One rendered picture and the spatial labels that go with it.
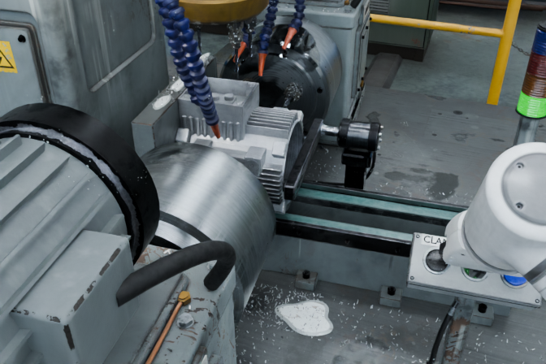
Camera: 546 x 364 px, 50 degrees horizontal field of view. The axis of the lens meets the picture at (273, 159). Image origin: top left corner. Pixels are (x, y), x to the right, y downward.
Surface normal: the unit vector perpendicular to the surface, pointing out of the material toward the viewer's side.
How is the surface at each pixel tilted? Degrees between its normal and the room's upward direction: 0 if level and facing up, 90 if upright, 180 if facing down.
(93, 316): 90
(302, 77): 90
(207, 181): 24
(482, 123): 0
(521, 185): 38
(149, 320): 0
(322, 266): 90
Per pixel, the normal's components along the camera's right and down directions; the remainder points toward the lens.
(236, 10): 0.47, 0.47
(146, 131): -0.26, 0.52
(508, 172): -0.32, -0.44
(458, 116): 0.00, -0.84
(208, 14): -0.04, 0.54
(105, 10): 0.96, 0.15
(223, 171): 0.45, -0.68
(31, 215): 0.62, -0.55
